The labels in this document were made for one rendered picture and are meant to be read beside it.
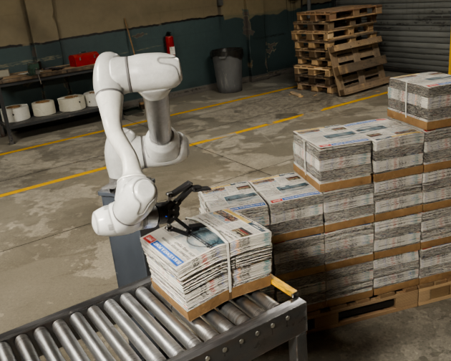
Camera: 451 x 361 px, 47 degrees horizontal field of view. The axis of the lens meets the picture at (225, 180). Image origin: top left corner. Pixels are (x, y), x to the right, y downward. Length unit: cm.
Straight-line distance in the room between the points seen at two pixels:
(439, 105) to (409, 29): 757
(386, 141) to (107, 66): 148
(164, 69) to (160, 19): 763
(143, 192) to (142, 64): 58
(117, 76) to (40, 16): 684
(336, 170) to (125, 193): 141
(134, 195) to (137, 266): 116
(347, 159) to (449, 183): 65
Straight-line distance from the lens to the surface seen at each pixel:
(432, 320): 326
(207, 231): 190
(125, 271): 271
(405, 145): 287
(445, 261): 332
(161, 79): 194
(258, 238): 188
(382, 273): 310
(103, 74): 196
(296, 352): 200
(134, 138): 248
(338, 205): 278
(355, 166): 274
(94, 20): 909
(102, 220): 168
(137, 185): 154
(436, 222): 314
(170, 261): 177
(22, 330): 203
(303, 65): 937
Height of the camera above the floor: 187
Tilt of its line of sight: 21 degrees down
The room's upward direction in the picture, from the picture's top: 6 degrees counter-clockwise
